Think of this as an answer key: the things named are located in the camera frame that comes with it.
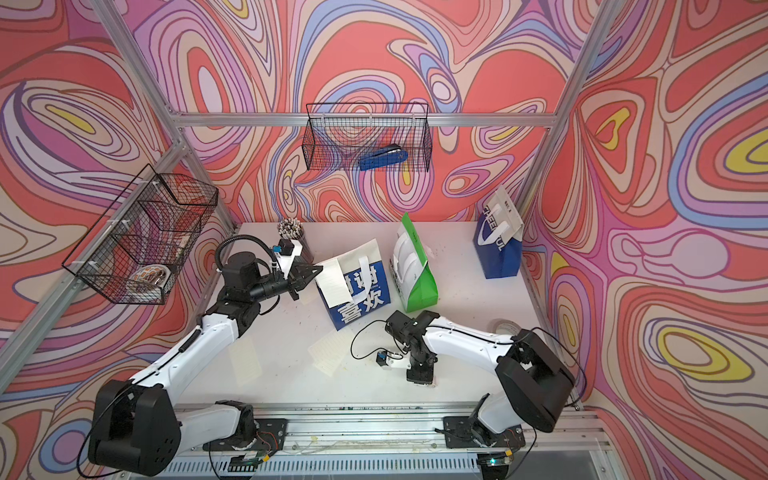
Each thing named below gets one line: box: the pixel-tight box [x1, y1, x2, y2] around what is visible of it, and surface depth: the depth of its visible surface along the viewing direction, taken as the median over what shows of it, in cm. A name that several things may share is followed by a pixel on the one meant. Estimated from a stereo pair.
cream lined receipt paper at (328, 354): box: [308, 328, 354, 378], surface depth 90 cm
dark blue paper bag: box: [472, 185, 524, 279], surface depth 96 cm
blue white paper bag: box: [322, 239, 391, 331], surface depth 86 cm
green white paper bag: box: [390, 212, 439, 313], surface depth 88 cm
